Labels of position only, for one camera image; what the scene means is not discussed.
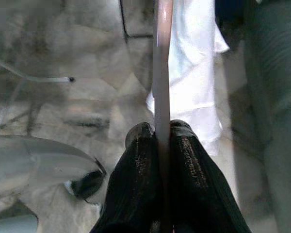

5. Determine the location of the grey-green leather sofa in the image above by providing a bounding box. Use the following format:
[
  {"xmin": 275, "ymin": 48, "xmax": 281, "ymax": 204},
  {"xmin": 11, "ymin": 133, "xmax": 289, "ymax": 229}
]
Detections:
[{"xmin": 229, "ymin": 0, "xmax": 291, "ymax": 233}]

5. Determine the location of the thin white tube black tip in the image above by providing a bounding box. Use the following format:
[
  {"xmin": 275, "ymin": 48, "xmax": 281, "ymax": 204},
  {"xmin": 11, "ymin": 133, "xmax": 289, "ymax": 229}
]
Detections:
[{"xmin": 0, "ymin": 54, "xmax": 76, "ymax": 84}]

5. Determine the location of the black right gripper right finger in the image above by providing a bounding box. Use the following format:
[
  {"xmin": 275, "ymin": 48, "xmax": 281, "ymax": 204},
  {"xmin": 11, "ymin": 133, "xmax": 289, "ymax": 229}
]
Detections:
[{"xmin": 169, "ymin": 120, "xmax": 253, "ymax": 233}]

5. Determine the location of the white garment with black print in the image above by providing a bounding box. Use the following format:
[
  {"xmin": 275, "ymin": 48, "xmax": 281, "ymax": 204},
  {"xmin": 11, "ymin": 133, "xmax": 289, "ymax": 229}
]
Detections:
[{"xmin": 146, "ymin": 0, "xmax": 231, "ymax": 156}]

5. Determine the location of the pale pink plastic hanger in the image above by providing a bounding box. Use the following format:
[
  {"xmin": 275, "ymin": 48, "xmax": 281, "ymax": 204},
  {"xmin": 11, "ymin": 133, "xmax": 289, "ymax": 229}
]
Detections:
[{"xmin": 152, "ymin": 0, "xmax": 175, "ymax": 233}]

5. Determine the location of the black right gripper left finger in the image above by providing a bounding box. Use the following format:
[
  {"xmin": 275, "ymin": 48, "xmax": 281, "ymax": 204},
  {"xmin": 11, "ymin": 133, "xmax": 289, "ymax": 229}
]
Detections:
[{"xmin": 91, "ymin": 122, "xmax": 165, "ymax": 233}]

